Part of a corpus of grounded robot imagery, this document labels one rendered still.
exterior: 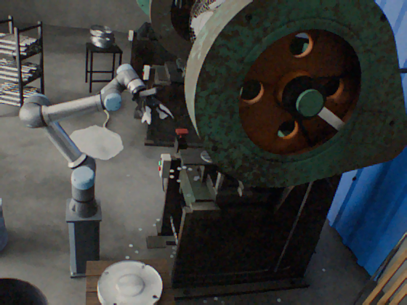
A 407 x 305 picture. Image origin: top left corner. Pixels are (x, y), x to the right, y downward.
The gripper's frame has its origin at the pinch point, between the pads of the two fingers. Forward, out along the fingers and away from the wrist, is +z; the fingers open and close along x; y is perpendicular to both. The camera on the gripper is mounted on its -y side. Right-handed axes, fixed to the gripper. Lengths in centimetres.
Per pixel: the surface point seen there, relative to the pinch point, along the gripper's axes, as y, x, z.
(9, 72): 157, -33, -186
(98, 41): 147, -151, -220
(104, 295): 52, 39, 49
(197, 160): 18.0, -25.3, 16.4
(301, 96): -54, -5, 34
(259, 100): -40.1, -6.0, 23.7
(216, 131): -27.6, 10.8, 25.7
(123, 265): 54, 22, 41
